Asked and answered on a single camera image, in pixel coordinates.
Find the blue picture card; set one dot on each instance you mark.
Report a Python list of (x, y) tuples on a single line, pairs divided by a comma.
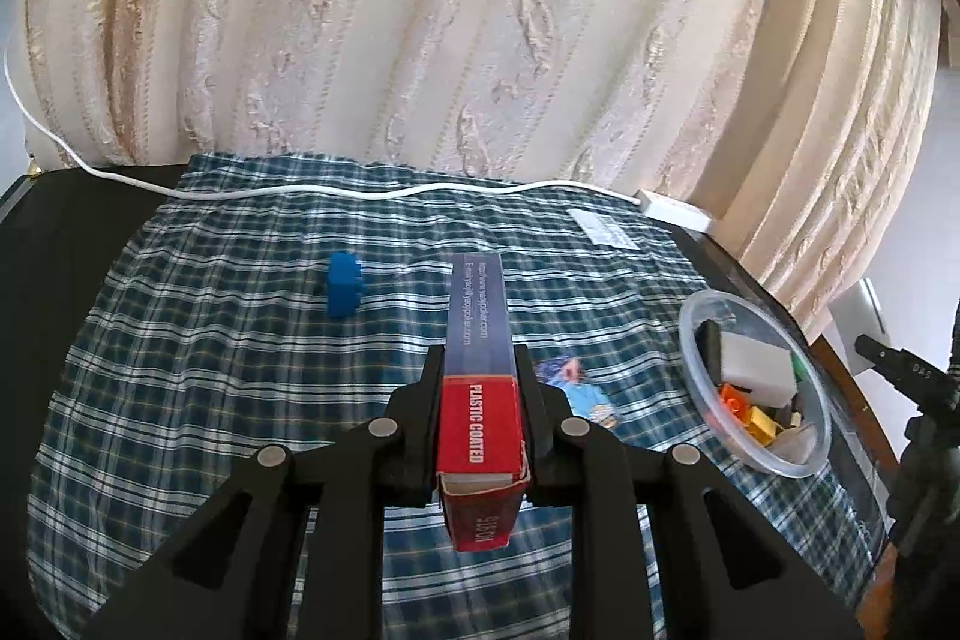
[(581, 396)]

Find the blue toy block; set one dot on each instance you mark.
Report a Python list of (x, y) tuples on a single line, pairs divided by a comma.
[(343, 284)]

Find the white power strip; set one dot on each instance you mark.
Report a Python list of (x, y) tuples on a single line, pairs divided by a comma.
[(675, 209)]

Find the white paper label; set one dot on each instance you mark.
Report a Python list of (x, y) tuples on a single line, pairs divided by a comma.
[(604, 227)]

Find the blue plaid tablecloth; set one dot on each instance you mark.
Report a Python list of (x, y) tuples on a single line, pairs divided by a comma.
[(225, 347)]

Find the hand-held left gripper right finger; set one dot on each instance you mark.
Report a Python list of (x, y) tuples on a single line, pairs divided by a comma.
[(536, 415)]

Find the red card box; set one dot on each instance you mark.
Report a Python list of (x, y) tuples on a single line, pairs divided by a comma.
[(480, 415)]

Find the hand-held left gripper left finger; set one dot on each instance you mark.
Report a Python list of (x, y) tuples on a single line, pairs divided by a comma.
[(424, 415)]

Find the cream patterned curtain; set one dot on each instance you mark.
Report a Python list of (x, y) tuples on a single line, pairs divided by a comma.
[(450, 10)]

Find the small black item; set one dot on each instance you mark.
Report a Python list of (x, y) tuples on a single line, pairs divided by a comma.
[(709, 347)]

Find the yellow toy block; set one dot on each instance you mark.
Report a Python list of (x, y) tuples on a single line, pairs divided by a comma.
[(761, 426)]

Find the clear plastic bowl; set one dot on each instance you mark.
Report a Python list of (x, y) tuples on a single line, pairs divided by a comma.
[(701, 422)]

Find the small green item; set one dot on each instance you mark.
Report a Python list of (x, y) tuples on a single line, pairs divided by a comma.
[(800, 370)]

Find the orange toy block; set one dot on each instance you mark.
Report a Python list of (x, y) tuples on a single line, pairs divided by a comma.
[(733, 401)]

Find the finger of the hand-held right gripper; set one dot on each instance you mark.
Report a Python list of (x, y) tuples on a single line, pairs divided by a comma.
[(900, 366)]

